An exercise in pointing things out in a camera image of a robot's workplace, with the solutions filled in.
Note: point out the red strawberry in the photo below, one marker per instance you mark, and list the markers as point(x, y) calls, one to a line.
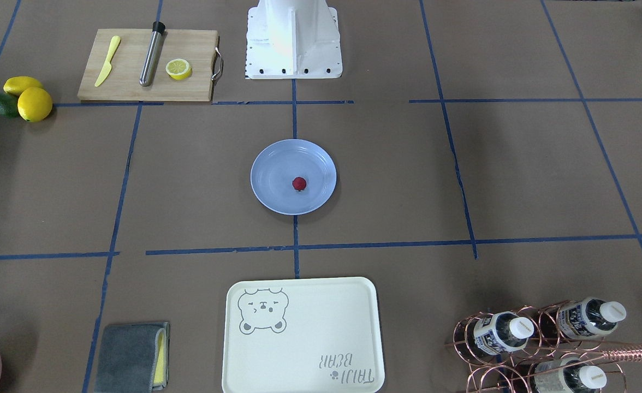
point(299, 184)

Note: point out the blue plastic plate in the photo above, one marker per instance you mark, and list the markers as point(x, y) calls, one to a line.
point(278, 164)

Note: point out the cream bear tray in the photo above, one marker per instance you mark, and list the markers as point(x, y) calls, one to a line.
point(303, 335)

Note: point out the lemon half slice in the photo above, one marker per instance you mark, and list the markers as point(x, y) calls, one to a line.
point(178, 69)

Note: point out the dark tea bottle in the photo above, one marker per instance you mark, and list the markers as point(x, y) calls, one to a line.
point(498, 334)
point(590, 318)
point(567, 375)

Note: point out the grey folded cloth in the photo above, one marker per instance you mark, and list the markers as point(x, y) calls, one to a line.
point(134, 358)

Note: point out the yellow lemon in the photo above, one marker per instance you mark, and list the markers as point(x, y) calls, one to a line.
point(34, 104)
point(18, 84)

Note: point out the green lime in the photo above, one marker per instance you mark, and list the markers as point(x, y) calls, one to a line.
point(8, 105)

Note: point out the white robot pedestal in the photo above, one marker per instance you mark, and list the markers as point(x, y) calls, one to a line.
point(293, 40)

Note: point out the steel handled knife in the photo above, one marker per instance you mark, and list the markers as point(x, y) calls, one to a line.
point(152, 56)

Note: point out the copper wire bottle rack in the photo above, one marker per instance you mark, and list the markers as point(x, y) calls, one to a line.
point(568, 346)

